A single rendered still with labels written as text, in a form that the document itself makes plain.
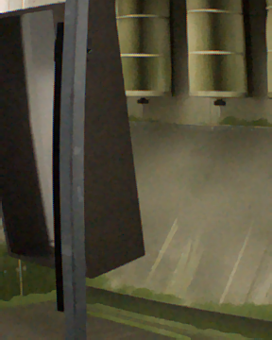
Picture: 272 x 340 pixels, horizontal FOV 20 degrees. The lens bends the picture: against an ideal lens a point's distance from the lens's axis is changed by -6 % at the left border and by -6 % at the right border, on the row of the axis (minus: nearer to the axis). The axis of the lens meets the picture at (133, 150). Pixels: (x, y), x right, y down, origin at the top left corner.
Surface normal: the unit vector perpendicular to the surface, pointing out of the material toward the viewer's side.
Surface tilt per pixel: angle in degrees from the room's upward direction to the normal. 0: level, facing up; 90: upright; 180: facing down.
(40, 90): 102
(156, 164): 57
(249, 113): 90
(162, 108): 90
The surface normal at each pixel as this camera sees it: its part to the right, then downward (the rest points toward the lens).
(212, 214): -0.57, -0.52
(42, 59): -0.66, 0.23
